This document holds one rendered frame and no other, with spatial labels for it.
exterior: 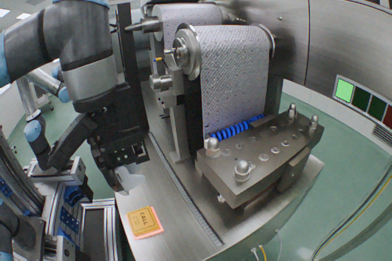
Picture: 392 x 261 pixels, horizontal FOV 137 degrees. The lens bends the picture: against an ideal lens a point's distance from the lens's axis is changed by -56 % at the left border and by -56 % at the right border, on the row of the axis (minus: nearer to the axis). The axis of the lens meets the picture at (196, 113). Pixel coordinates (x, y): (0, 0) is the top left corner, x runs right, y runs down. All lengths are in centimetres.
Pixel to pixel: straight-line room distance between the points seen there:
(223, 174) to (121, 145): 22
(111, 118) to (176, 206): 32
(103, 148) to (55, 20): 17
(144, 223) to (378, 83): 68
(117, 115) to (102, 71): 7
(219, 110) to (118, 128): 29
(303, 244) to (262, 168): 120
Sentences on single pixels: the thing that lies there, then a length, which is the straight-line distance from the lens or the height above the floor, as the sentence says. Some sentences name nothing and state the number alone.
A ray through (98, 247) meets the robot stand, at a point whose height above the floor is 21.
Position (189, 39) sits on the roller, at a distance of 39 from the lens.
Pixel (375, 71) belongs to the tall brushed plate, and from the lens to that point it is 51.
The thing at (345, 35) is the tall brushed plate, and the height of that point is 133.
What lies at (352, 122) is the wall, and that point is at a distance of 307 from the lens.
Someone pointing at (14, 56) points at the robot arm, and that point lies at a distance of 23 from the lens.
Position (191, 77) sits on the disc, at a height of 119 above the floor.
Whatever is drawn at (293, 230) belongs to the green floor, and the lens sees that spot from 154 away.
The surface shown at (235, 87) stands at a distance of 47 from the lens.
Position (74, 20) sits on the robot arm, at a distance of 20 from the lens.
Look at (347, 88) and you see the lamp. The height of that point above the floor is 119.
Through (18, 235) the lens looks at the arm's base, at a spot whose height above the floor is 90.
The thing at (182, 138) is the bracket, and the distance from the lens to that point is 55.
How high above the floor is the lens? 132
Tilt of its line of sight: 29 degrees down
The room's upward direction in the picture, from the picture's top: 4 degrees counter-clockwise
